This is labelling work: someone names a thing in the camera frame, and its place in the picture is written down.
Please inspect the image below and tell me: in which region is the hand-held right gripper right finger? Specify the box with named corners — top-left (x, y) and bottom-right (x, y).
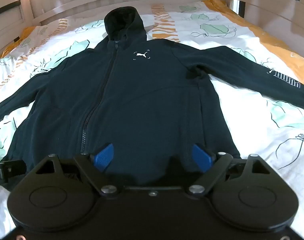
top-left (184, 143), bottom-right (271, 198)

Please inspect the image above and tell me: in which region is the dark navy hooded jacket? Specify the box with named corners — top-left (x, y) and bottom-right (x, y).
top-left (0, 6), bottom-right (304, 188)

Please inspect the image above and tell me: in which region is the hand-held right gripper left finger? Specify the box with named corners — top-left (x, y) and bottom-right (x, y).
top-left (33, 143), bottom-right (123, 198)

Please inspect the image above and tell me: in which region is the printed white bed sheet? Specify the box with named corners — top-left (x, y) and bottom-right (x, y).
top-left (0, 0), bottom-right (304, 232)

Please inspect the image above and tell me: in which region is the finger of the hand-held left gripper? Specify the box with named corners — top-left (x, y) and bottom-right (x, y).
top-left (0, 161), bottom-right (27, 186)

